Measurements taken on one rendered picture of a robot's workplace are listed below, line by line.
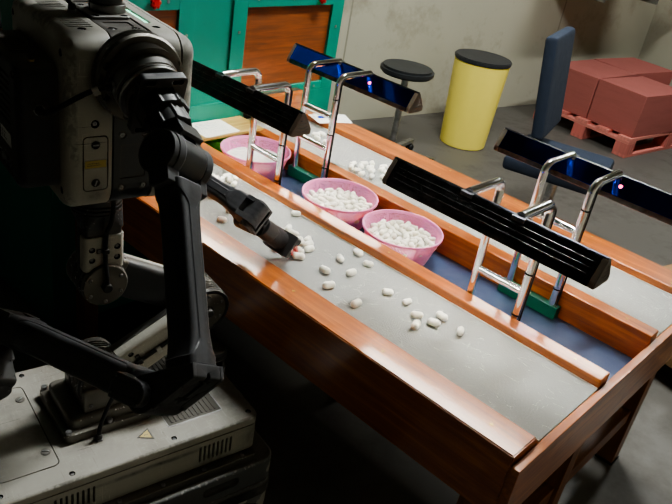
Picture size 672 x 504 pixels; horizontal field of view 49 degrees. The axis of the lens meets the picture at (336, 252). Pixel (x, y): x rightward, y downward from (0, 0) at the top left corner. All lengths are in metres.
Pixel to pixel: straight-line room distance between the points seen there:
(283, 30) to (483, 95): 2.56
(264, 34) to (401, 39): 2.81
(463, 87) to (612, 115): 1.51
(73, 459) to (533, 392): 1.09
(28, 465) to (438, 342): 1.02
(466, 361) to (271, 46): 1.73
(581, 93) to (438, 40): 1.33
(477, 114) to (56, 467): 4.27
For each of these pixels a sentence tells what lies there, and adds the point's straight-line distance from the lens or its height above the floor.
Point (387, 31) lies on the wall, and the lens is 5.69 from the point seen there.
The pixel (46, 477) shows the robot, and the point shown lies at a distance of 1.83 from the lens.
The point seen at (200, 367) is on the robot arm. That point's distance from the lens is 1.11.
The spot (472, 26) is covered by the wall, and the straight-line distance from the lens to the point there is 6.31.
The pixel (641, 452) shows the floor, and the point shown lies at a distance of 3.10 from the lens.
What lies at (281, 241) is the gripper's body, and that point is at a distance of 2.05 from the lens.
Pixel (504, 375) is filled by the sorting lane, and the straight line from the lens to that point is 1.87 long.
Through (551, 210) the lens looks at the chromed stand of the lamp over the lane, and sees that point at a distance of 1.92.
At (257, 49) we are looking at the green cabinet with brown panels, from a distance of 3.10.
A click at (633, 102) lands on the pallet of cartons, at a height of 0.43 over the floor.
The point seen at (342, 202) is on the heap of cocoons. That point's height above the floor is 0.74.
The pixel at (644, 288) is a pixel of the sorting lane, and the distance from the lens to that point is 2.53.
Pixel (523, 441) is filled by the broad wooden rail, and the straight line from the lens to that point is 1.66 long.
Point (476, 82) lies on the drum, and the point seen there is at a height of 0.52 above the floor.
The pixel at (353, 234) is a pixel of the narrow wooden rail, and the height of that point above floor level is 0.76.
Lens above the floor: 1.80
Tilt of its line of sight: 28 degrees down
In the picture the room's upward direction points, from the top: 10 degrees clockwise
